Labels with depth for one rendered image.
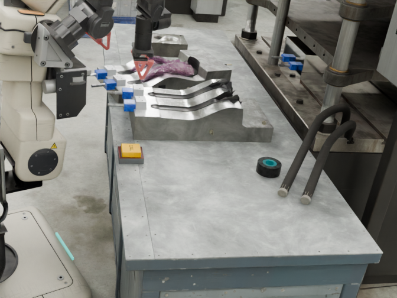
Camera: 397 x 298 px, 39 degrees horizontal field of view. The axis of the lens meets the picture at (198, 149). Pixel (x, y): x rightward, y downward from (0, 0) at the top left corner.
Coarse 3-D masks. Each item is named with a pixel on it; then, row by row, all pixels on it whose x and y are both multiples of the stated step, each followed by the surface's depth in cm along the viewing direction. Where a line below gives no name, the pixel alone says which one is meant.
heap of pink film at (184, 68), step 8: (168, 64) 224; (176, 64) 233; (184, 64) 236; (152, 72) 222; (160, 72) 222; (168, 72) 223; (176, 72) 225; (184, 72) 228; (192, 72) 230; (144, 80) 222
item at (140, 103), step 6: (138, 96) 194; (144, 96) 195; (126, 102) 192; (132, 102) 192; (138, 102) 191; (144, 102) 191; (126, 108) 191; (132, 108) 192; (138, 108) 192; (144, 108) 192
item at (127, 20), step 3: (114, 18) 527; (117, 18) 529; (120, 18) 530; (123, 18) 531; (126, 18) 532; (129, 18) 534; (132, 18) 535; (135, 18) 536; (114, 21) 530; (117, 21) 531; (120, 21) 532; (123, 21) 533; (126, 21) 534; (129, 21) 535; (132, 21) 536; (135, 21) 537; (84, 36) 528; (87, 36) 529
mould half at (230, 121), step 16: (208, 80) 213; (208, 96) 202; (144, 112) 190; (160, 112) 192; (176, 112) 194; (192, 112) 196; (208, 112) 193; (224, 112) 192; (240, 112) 193; (256, 112) 209; (144, 128) 189; (160, 128) 190; (176, 128) 192; (192, 128) 193; (208, 128) 194; (224, 128) 195; (240, 128) 196; (256, 128) 198; (272, 128) 199
